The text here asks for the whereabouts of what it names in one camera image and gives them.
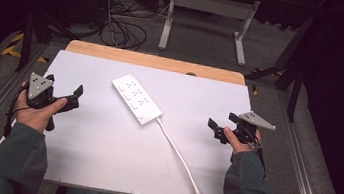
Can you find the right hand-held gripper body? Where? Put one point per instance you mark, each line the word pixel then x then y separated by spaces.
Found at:
pixel 250 125

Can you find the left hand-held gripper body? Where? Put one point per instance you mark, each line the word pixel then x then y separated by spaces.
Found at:
pixel 39 86

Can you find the person's right hand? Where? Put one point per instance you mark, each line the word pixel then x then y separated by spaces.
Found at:
pixel 241 145

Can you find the black tripod stand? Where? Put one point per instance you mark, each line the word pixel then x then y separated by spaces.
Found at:
pixel 28 34

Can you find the white metal desk frame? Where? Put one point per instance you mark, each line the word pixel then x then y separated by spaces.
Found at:
pixel 210 4

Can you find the person's left hand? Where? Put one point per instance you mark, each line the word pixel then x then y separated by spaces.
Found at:
pixel 35 114

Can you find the black metal stand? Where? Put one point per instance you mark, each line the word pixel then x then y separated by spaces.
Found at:
pixel 291 59

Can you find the white power strip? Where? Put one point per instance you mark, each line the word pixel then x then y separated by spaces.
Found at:
pixel 136 98

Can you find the white table board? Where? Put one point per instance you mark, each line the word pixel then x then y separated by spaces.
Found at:
pixel 92 147

